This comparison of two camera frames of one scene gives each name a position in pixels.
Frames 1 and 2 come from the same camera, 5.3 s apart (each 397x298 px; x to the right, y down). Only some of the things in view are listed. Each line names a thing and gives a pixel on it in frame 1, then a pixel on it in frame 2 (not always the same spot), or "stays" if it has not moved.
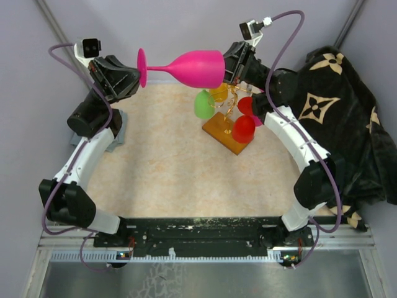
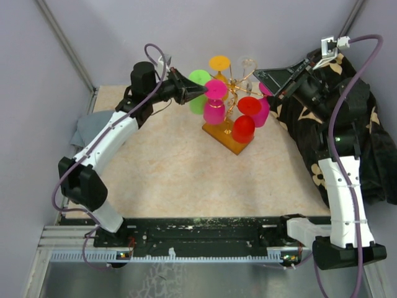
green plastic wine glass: [204, 105] → [196, 104]
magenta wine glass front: [203, 69] → [214, 107]
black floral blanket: [334, 100] stays
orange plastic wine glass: [219, 94] → [219, 63]
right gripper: [232, 58] → [285, 78]
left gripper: [108, 72] → [185, 89]
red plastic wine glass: [244, 126] stays
